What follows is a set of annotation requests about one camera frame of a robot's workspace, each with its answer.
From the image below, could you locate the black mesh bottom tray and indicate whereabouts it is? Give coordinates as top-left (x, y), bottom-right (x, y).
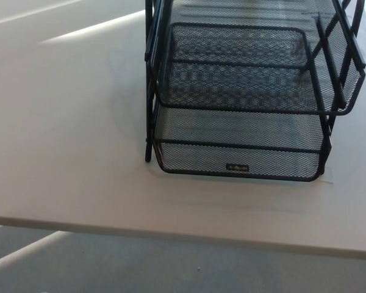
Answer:
top-left (153, 21), bottom-right (332, 183)

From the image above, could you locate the black metal organizer frame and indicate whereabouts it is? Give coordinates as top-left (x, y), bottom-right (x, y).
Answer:
top-left (143, 0), bottom-right (366, 176)

